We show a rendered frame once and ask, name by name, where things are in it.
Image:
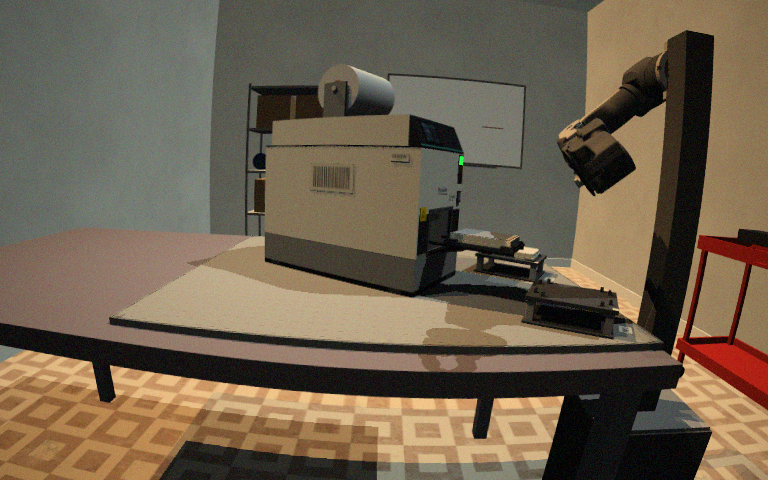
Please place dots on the grey cylinder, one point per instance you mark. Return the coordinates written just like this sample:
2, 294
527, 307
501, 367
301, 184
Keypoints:
367, 94

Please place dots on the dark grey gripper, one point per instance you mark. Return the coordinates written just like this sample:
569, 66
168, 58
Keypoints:
609, 163

